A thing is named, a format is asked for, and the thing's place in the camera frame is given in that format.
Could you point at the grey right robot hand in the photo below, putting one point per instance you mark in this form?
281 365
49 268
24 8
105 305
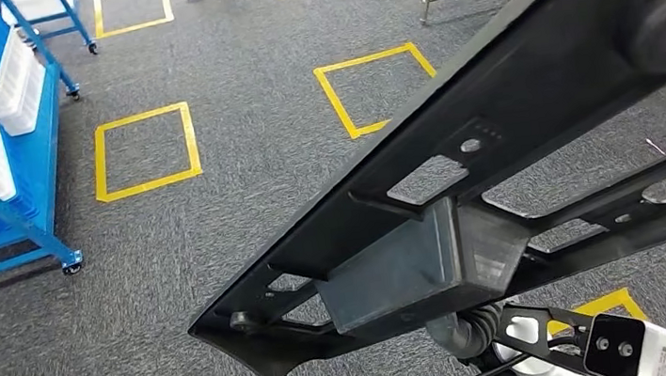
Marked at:
450 336

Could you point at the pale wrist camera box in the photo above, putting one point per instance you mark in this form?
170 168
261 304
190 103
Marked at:
633 346

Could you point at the black plastic plate frame part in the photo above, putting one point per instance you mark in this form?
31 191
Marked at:
544 62

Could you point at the blue wheeled shelf rack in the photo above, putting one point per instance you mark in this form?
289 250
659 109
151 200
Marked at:
37 182
72 22

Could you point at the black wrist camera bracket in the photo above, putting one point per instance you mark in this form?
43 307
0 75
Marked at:
548 314

